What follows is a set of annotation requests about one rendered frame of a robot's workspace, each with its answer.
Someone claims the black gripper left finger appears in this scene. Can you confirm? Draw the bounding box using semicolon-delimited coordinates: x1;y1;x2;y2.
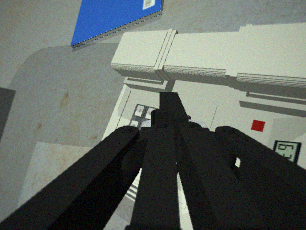
0;92;183;230

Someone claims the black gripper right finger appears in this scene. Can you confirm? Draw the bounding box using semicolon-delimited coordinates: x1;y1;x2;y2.
168;92;306;230

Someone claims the blue notebook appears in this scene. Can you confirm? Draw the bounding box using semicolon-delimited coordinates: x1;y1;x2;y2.
71;0;164;48

